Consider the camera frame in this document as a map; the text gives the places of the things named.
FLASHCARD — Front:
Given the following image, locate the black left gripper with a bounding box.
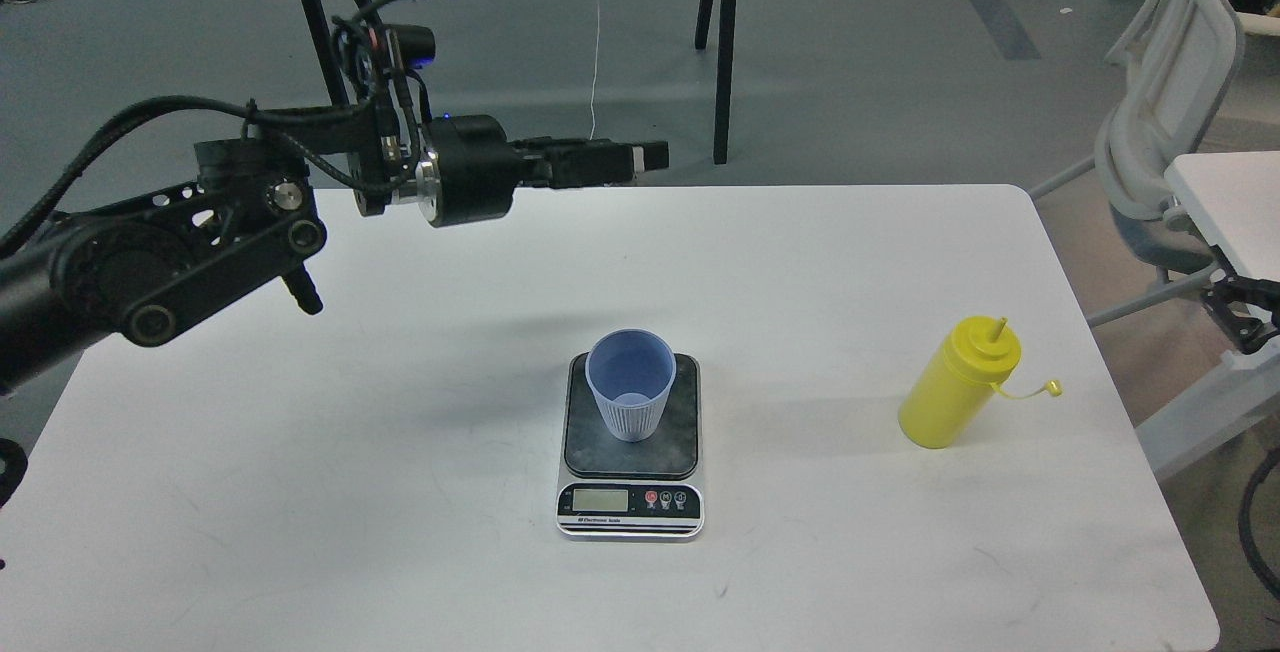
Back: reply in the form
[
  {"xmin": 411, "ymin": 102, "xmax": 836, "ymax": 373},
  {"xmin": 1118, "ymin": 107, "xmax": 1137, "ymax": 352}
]
[{"xmin": 419, "ymin": 115, "xmax": 669, "ymax": 228}]

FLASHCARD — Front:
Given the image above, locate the blue plastic cup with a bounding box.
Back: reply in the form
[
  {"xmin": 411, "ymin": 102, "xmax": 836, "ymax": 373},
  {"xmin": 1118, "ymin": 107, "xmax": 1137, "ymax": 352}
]
[{"xmin": 584, "ymin": 329, "xmax": 677, "ymax": 443}]

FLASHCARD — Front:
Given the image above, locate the yellow squeeze bottle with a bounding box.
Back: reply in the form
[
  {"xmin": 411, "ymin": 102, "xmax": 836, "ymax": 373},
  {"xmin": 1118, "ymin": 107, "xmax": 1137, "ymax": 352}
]
[{"xmin": 897, "ymin": 316, "xmax": 1062, "ymax": 450}]

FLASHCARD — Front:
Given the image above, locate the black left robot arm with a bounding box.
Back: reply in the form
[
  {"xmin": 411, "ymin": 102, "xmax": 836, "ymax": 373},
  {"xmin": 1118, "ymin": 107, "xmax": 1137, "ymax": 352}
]
[{"xmin": 1, "ymin": 0, "xmax": 669, "ymax": 396}]

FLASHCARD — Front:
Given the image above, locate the digital kitchen scale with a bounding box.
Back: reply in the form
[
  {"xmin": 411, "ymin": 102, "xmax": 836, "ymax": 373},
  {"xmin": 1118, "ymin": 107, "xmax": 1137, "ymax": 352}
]
[{"xmin": 554, "ymin": 354, "xmax": 707, "ymax": 542}]

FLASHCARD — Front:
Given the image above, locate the white office chair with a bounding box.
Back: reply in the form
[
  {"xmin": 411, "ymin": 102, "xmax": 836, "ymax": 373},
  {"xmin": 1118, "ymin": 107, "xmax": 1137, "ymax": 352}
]
[{"xmin": 1029, "ymin": 0, "xmax": 1245, "ymax": 327}]

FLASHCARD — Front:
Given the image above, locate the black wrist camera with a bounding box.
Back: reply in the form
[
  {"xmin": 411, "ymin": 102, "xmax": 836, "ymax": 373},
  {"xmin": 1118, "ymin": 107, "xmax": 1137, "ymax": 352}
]
[{"xmin": 370, "ymin": 24, "xmax": 436, "ymax": 74}]

